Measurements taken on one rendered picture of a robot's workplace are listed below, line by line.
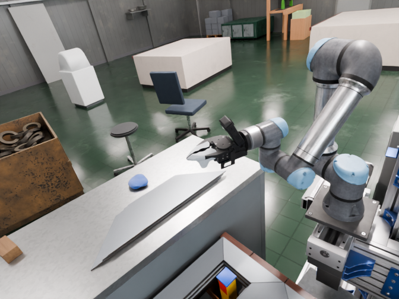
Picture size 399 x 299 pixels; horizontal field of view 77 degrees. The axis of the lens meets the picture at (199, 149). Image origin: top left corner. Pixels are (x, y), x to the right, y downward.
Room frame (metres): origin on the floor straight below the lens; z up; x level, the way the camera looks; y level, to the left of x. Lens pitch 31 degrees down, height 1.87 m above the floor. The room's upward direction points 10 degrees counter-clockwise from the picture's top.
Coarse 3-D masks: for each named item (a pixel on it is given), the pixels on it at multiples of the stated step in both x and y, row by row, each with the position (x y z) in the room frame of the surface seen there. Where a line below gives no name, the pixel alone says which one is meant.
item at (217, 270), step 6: (222, 264) 0.69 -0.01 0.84; (228, 264) 0.67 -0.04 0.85; (216, 270) 0.66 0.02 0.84; (222, 270) 0.67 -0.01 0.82; (234, 270) 0.65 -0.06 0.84; (210, 276) 0.64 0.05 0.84; (240, 276) 0.61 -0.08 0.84; (204, 282) 0.62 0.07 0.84; (210, 282) 0.63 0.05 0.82; (240, 282) 0.60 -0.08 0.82; (246, 282) 0.59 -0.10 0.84; (198, 288) 0.60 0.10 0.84; (204, 288) 0.60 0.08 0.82; (192, 294) 0.58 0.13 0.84; (198, 294) 0.58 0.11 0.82; (240, 294) 0.54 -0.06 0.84
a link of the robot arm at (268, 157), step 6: (264, 150) 0.72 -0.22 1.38; (270, 150) 0.71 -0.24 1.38; (276, 150) 0.72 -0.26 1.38; (264, 156) 0.72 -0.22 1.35; (270, 156) 0.71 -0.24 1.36; (276, 156) 0.69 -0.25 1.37; (264, 162) 0.72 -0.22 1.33; (270, 162) 0.69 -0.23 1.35; (264, 168) 0.73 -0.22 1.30; (270, 168) 0.70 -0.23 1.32
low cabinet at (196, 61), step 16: (160, 48) 7.23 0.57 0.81; (176, 48) 6.79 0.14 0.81; (192, 48) 6.40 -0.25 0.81; (208, 48) 6.40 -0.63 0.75; (224, 48) 6.92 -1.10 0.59; (144, 64) 6.49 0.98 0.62; (160, 64) 6.11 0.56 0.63; (176, 64) 5.77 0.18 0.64; (192, 64) 5.90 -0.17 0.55; (208, 64) 6.34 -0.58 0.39; (224, 64) 6.87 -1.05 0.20; (144, 80) 6.60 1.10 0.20; (192, 80) 5.83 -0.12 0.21; (208, 80) 6.30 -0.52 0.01
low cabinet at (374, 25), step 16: (336, 16) 7.00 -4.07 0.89; (352, 16) 6.57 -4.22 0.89; (368, 16) 6.18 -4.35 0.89; (384, 16) 5.83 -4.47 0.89; (320, 32) 5.89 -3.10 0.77; (336, 32) 5.65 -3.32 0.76; (352, 32) 5.42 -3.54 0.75; (368, 32) 5.22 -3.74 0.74; (384, 32) 5.02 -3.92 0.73; (384, 48) 4.98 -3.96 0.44; (384, 64) 4.93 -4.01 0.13
